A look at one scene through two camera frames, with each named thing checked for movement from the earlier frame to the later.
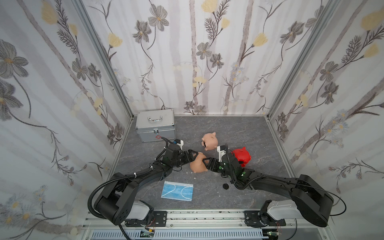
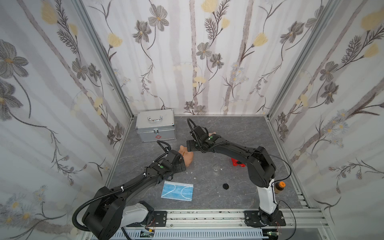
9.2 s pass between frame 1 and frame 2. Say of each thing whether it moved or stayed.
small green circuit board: stayed
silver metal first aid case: stayed
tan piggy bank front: moved
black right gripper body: moved
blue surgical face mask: stayed
